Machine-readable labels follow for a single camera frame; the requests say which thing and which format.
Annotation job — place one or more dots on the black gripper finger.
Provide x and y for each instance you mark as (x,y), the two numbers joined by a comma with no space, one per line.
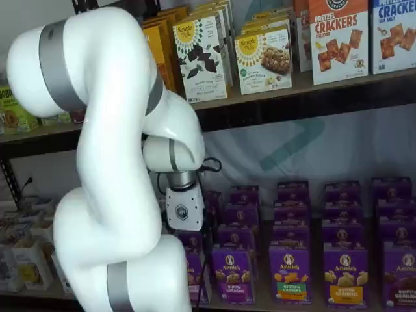
(209,227)

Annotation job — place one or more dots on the purple Annie's box brown patch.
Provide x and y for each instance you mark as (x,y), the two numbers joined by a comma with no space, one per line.
(401,276)

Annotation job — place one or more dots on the purple Annie's snack box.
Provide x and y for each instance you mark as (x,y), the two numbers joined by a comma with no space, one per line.
(343,234)
(292,191)
(398,229)
(291,235)
(292,213)
(243,195)
(343,191)
(395,208)
(235,239)
(240,214)
(188,240)
(343,211)
(391,188)

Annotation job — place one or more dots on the pretzel crackers cheddar box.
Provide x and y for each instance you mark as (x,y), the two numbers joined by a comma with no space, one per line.
(302,39)
(338,48)

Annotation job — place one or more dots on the Simple Mills bar box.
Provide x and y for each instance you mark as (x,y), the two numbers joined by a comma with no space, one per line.
(266,21)
(263,61)

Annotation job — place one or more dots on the purple Annie's box green patch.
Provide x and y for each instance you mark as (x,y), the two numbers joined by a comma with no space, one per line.
(289,276)

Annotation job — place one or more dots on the green snack box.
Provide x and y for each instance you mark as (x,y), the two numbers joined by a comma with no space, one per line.
(55,119)
(16,110)

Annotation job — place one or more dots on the white patterned pantry box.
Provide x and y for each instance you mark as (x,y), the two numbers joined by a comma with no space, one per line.
(32,266)
(9,269)
(42,232)
(18,234)

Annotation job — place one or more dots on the orange snack box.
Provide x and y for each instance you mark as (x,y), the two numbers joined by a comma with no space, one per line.
(175,16)
(159,58)

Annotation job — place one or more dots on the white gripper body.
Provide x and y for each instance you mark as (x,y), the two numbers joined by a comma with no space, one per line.
(185,201)

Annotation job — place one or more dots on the purple Annie's box pink patch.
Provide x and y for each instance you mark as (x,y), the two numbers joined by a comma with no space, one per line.
(196,269)

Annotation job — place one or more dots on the pretzel crackers sea salt box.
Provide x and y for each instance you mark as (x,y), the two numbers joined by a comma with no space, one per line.
(393,42)

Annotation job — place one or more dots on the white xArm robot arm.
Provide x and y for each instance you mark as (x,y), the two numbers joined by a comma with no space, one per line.
(107,130)

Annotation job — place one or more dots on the black metal shelving rack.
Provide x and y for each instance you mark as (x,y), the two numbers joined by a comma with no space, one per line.
(32,144)
(292,110)

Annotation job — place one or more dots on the purple Annie's box violet patch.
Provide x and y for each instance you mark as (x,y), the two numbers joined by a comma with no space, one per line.
(232,276)

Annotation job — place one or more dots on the purple Annie's box yellow patch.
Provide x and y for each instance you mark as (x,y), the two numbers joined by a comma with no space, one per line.
(346,279)

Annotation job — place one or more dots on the Simple Mills sweet thins box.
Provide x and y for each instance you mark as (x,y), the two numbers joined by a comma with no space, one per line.
(229,48)
(200,58)

